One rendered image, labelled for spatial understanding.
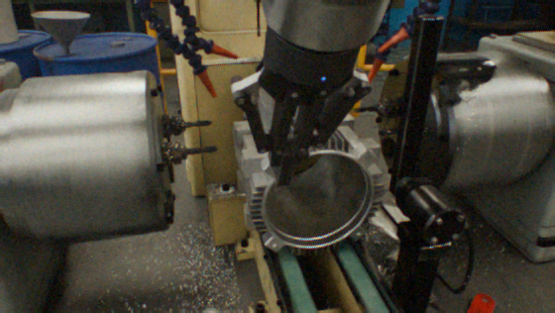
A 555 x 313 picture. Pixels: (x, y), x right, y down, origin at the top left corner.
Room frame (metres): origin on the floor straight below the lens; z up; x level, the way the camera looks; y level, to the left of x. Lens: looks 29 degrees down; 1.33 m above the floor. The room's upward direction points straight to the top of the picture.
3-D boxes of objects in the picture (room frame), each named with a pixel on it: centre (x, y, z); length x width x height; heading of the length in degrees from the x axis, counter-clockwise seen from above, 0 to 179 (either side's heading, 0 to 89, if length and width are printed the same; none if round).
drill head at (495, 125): (0.68, -0.35, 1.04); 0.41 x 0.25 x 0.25; 103
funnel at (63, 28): (1.93, 0.99, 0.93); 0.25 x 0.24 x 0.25; 4
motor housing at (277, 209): (0.55, -0.04, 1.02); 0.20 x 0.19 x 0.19; 11
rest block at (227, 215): (0.65, 0.10, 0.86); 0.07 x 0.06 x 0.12; 103
